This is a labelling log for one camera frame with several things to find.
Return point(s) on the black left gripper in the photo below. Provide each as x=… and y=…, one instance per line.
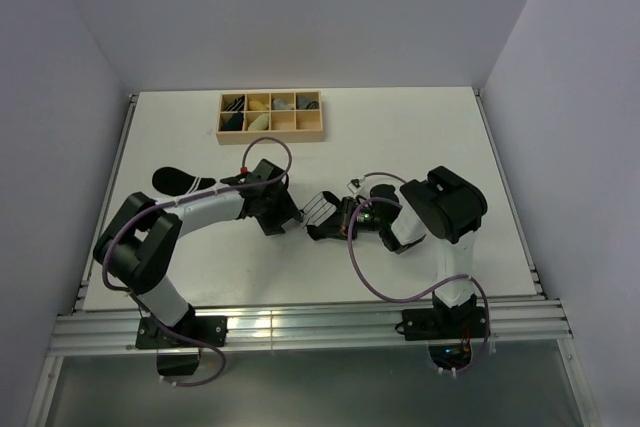
x=287, y=210

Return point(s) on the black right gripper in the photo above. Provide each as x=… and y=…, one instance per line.
x=336, y=226

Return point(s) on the white black-striped sock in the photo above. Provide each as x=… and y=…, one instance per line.
x=319, y=208

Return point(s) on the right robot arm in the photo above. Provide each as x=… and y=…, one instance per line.
x=443, y=206

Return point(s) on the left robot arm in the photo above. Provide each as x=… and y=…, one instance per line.
x=137, y=246

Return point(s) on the cream rolled socks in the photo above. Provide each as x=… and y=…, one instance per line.
x=260, y=123

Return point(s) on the dark teal rolled socks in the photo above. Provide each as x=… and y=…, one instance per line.
x=234, y=123

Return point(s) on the grey yellow rolled socks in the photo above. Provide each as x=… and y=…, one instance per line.
x=279, y=104

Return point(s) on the dark grey rolled socks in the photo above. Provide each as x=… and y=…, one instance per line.
x=306, y=103

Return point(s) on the black striped rolled socks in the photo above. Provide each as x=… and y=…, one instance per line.
x=237, y=104

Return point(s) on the wooden compartment box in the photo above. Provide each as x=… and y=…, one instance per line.
x=290, y=126

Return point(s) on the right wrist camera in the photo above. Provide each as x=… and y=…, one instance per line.
x=384, y=193

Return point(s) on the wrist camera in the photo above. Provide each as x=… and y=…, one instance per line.
x=384, y=193
x=264, y=174

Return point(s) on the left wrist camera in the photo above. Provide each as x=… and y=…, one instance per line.
x=264, y=174

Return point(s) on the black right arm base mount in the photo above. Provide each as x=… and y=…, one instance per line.
x=442, y=323

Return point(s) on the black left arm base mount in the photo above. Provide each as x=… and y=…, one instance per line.
x=199, y=331

